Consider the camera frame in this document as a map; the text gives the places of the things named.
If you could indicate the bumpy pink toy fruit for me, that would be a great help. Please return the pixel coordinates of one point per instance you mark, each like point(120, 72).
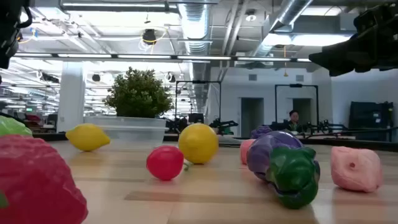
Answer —
point(356, 169)

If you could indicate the black cabinet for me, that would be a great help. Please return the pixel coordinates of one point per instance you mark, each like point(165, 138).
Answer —
point(370, 119)

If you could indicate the green potted plant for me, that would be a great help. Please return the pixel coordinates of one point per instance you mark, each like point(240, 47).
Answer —
point(138, 93)

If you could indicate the round silver ventilation duct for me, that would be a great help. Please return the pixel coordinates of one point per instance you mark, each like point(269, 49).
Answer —
point(195, 21)

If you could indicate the grey door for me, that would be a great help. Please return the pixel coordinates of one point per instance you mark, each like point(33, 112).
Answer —
point(252, 116)
point(304, 107)

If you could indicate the person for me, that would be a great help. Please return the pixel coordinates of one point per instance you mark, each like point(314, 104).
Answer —
point(293, 118)

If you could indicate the smooth pink toy fruit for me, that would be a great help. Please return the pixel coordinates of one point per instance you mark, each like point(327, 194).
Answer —
point(245, 152)

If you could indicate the black ceiling-mounted device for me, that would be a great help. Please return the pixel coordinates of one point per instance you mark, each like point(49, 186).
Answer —
point(149, 35)

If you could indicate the long ceiling light strip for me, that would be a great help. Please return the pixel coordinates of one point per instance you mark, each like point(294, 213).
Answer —
point(143, 56)

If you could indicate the clear plastic tupperware container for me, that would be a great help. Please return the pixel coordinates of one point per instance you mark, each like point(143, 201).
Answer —
point(133, 133)

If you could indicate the red toy strawberry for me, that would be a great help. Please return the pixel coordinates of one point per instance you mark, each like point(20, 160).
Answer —
point(37, 180)

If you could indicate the purple toy blackberry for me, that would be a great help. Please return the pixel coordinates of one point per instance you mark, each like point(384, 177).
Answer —
point(260, 132)

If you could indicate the small yellow toy lemon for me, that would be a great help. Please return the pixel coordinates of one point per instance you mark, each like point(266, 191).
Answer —
point(87, 137)

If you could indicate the large yellow toy lemon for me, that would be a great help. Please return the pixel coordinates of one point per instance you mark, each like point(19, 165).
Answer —
point(198, 143)

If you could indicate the black aluminium table frame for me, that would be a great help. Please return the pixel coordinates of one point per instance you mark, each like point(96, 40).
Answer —
point(390, 147)

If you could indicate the green toy starfruit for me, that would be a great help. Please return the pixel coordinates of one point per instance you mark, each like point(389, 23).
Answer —
point(12, 127)

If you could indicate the yellow hanging pendant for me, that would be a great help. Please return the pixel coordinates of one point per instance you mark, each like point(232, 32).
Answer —
point(285, 74)

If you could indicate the bright ceiling light panel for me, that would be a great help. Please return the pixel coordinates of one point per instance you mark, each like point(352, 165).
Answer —
point(311, 40)

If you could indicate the black metal rig frame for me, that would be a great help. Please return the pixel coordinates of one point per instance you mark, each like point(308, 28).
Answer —
point(295, 85)

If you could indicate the round white ceiling fixture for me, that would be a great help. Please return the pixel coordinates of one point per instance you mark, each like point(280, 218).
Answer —
point(250, 17)

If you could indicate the white pillar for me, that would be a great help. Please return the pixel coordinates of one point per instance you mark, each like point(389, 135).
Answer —
point(71, 96)

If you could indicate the black and green background robot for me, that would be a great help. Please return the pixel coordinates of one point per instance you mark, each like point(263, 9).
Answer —
point(224, 125)

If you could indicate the black round hanging lamp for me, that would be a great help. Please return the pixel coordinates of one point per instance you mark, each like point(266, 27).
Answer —
point(172, 77)
point(95, 77)

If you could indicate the wall air vent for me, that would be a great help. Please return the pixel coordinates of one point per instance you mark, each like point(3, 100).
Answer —
point(252, 77)
point(299, 78)

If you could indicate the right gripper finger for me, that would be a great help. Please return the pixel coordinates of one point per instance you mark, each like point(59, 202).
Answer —
point(351, 51)
point(367, 68)

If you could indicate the black background robot arm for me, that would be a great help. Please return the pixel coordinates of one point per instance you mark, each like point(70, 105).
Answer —
point(325, 127)
point(177, 124)

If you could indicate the black background monitor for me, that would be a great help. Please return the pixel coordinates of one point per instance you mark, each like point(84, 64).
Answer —
point(196, 118)

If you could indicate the slanted silver ventilation duct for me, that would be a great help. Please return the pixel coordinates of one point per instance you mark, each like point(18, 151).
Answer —
point(292, 11)

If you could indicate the red toy cherry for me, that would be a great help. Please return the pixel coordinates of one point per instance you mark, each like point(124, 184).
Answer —
point(164, 163)

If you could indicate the purple toy eggplant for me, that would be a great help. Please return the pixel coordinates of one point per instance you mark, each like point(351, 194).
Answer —
point(264, 152)

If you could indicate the grey folded cloth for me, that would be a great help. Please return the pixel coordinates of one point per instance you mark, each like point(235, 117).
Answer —
point(229, 141)

